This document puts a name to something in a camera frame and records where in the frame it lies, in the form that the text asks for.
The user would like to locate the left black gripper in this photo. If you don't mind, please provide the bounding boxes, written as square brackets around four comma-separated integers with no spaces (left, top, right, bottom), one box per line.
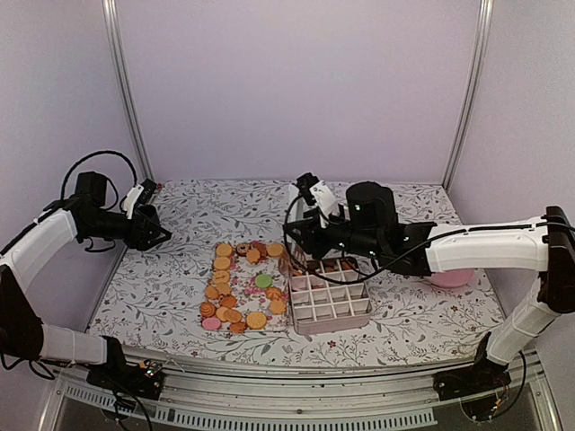
[83,208,172,250]

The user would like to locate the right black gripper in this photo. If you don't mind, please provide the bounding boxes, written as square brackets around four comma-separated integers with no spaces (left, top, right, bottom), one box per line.
[282,208,384,262]

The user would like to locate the metal serving tongs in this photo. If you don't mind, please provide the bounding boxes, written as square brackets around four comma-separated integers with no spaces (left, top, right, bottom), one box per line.
[279,243,303,277]

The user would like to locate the metal divided cookie tin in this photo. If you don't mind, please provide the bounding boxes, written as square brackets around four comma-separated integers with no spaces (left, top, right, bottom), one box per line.
[288,257,372,336]

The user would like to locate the swirl orange cookie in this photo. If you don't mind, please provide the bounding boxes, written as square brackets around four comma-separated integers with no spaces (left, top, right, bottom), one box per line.
[199,302,217,318]

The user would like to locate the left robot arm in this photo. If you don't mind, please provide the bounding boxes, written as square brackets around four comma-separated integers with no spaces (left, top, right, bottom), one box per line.
[1,172,172,399]

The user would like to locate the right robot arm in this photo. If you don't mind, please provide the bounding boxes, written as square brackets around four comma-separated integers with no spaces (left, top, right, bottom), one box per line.
[283,173,574,400]

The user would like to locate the round tan cookie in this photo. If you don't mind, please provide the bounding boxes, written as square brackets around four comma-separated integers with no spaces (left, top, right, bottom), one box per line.
[266,242,284,258]

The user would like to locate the chocolate donut cookie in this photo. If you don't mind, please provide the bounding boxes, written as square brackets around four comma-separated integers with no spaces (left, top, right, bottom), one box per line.
[235,243,252,257]

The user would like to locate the floral tablecloth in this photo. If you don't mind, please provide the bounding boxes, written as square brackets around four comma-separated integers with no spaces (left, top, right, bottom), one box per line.
[89,180,503,368]

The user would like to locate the red mark round cookie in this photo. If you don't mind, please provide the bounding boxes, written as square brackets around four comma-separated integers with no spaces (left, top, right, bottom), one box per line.
[211,270,231,285]

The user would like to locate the floral cookie tray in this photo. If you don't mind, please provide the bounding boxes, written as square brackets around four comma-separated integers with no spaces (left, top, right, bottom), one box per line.
[202,241,290,334]

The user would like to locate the pink plate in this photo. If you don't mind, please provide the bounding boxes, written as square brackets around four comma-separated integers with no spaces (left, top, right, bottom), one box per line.
[428,268,474,288]

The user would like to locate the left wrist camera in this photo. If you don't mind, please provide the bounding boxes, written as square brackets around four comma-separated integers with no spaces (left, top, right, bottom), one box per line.
[120,179,157,219]

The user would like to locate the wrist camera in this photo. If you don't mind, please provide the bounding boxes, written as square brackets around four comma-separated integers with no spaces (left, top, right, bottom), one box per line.
[120,179,157,219]
[296,172,340,228]

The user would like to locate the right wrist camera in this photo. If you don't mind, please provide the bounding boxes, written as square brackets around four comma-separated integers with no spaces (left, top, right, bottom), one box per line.
[296,172,340,228]

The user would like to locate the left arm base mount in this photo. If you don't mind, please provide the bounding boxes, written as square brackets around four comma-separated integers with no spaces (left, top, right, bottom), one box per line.
[86,362,165,400]

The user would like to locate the left aluminium frame post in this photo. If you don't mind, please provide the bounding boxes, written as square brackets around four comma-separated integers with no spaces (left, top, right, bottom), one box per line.
[102,0,155,180]

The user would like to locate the aluminium frame post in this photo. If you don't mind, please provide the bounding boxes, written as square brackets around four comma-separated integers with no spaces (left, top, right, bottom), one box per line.
[102,0,155,180]
[442,0,494,193]

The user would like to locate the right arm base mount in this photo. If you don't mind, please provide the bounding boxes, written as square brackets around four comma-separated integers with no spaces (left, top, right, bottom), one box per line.
[433,364,511,422]

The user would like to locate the right aluminium frame post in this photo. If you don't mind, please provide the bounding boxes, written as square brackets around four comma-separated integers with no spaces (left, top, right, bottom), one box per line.
[442,0,494,193]

